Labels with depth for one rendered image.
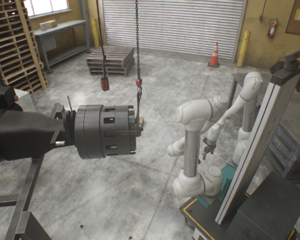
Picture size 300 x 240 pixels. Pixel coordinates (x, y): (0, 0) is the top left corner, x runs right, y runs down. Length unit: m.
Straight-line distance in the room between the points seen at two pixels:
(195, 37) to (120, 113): 5.35
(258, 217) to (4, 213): 2.65
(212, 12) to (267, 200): 5.76
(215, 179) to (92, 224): 1.47
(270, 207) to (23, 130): 2.18
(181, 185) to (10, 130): 1.62
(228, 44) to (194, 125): 5.76
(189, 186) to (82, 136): 1.02
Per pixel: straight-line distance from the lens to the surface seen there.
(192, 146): 1.30
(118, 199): 2.56
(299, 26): 6.97
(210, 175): 1.55
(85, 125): 1.88
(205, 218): 2.12
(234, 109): 1.74
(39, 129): 2.13
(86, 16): 8.39
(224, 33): 6.78
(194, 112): 1.17
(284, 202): 1.82
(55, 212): 2.67
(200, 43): 6.93
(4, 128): 2.23
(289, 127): 2.59
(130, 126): 1.89
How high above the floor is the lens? 2.15
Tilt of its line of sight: 36 degrees down
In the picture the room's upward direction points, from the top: straight up
